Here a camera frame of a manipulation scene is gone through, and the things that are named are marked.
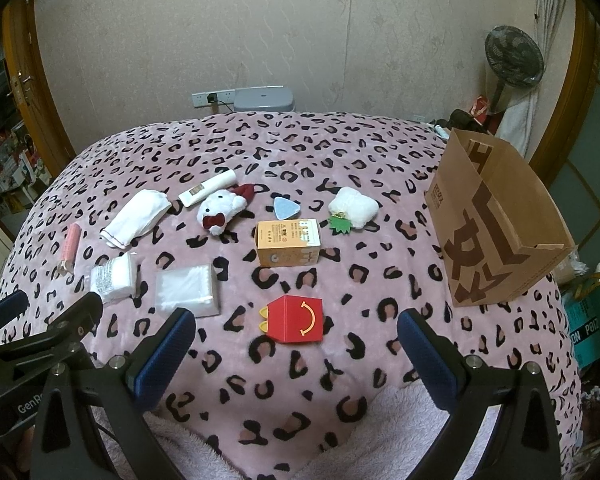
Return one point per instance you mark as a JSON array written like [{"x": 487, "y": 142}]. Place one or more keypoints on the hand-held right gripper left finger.
[{"x": 165, "y": 355}]

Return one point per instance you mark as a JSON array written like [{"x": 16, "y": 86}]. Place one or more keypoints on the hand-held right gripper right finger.
[{"x": 427, "y": 360}]

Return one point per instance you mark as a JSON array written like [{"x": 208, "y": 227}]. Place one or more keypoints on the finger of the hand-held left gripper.
[
  {"x": 77, "y": 312},
  {"x": 7, "y": 306}
]

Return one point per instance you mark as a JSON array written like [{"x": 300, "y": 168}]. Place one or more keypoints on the white tissue packet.
[{"x": 112, "y": 277}]

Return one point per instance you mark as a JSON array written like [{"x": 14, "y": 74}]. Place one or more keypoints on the pink tube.
[{"x": 71, "y": 247}]

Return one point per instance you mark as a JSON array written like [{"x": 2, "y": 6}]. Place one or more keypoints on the clear plastic bag pack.
[{"x": 187, "y": 287}]

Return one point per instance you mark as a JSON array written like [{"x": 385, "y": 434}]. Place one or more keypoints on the red cardboard box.
[{"x": 295, "y": 320}]

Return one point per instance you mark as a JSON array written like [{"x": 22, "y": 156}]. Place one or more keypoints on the brown cardboard box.
[{"x": 485, "y": 225}]

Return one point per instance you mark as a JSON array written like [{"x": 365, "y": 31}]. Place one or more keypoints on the tan cardboard box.
[{"x": 288, "y": 242}]

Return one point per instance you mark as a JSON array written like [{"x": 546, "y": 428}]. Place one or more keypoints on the light blue triangular pick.
[{"x": 281, "y": 208}]

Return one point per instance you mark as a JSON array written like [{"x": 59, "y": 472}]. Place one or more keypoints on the pink fleece blanket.
[{"x": 380, "y": 435}]

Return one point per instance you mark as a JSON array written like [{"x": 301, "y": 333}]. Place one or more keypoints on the white folded sock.
[{"x": 130, "y": 217}]

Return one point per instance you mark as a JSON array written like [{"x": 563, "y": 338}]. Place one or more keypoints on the cluttered shelf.
[{"x": 5, "y": 160}]

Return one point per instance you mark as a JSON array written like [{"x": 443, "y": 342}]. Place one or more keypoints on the white plush cat toy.
[{"x": 220, "y": 210}]

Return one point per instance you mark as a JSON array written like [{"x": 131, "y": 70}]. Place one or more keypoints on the white plush with green leaf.
[{"x": 354, "y": 208}]

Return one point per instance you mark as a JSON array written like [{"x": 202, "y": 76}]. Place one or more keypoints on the teal cardboard box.
[{"x": 592, "y": 325}]

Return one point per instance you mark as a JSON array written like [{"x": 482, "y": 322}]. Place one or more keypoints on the white tube with label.
[{"x": 207, "y": 187}]

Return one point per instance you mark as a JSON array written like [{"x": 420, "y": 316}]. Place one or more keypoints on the wooden door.
[{"x": 30, "y": 110}]

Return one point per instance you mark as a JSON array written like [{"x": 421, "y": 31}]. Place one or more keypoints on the dark bag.
[{"x": 460, "y": 119}]

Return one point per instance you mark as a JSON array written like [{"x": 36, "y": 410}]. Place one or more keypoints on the white hanging towel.
[{"x": 517, "y": 115}]

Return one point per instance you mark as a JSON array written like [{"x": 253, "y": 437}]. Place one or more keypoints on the dark standing fan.
[{"x": 512, "y": 57}]

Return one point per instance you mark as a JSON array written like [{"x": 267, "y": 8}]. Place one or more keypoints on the white curtain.
[{"x": 550, "y": 10}]

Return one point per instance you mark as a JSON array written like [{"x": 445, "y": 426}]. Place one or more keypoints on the wall power outlet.
[{"x": 200, "y": 99}]

